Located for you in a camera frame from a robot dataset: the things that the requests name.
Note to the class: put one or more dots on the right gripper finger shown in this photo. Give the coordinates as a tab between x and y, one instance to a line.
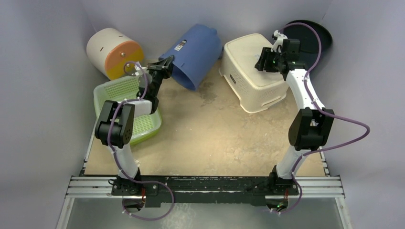
266	53
262	65

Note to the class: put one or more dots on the aluminium rail frame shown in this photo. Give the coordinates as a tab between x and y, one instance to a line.
205	149

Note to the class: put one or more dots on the cream perforated plastic basket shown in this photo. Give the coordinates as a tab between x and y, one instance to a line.
256	91

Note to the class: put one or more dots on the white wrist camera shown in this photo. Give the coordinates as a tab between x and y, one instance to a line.
279	36
140	71

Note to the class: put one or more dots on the white cylindrical drawer box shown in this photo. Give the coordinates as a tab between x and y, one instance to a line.
108	50

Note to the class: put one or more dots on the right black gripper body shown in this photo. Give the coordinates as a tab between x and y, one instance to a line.
265	61

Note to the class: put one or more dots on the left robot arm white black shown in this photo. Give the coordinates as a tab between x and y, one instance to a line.
114	127

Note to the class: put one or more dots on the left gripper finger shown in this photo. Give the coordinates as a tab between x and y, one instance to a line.
167	62
158	66

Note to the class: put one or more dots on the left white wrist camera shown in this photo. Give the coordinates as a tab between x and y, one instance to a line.
140	71

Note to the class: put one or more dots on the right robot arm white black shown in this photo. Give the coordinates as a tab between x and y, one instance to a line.
310	128

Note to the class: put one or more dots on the white green strainer tray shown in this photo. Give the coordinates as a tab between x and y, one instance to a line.
117	90

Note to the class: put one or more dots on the large blue plastic bucket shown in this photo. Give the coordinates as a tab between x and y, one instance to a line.
194	53

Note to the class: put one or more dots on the lime green tray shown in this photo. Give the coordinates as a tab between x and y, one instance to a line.
145	127

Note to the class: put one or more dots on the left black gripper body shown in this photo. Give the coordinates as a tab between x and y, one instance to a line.
159	75

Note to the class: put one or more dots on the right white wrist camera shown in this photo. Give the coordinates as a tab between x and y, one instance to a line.
279	36

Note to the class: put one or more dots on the dark navy round bin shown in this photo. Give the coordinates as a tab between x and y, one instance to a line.
309	47

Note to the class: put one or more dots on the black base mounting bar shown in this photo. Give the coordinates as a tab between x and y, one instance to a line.
269	191

